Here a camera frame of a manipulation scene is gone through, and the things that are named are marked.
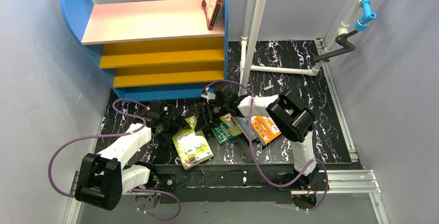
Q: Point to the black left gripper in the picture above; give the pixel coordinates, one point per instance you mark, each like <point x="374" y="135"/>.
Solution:
<point x="168" y="124"/>

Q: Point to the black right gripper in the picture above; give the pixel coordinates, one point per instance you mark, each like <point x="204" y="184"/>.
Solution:
<point x="210" y="114"/>

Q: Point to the lime green treehouse book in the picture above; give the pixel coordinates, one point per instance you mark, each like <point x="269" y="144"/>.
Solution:
<point x="192" y="146"/>

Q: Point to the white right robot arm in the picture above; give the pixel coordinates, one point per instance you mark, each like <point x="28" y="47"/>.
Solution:
<point x="293" y="119"/>

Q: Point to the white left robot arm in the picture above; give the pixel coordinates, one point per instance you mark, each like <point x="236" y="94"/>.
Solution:
<point x="104" y="177"/>

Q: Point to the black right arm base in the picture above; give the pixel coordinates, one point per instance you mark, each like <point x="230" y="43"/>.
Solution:
<point x="298" y="191"/>

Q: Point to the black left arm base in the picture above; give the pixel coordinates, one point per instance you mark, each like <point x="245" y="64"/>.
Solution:
<point x="161" y="181"/>

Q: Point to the dark green storey treehouse book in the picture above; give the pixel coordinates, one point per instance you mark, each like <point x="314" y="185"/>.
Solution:
<point x="226" y="130"/>

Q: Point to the grey blue book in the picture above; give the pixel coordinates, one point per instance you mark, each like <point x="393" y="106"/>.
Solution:
<point x="242" y="123"/>

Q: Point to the orange cartoon book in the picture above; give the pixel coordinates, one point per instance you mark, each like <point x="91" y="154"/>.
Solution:
<point x="265" y="129"/>

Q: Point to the blue pink yellow bookshelf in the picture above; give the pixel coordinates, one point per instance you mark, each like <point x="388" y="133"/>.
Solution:
<point x="152" y="50"/>

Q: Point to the blue pipe fitting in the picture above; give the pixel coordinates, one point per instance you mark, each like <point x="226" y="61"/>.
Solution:
<point x="367" y="16"/>

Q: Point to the white pvc pipe frame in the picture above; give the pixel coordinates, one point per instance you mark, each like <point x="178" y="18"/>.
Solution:
<point x="279" y="20"/>

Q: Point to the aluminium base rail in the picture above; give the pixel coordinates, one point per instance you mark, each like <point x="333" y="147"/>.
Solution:
<point x="217" y="195"/>

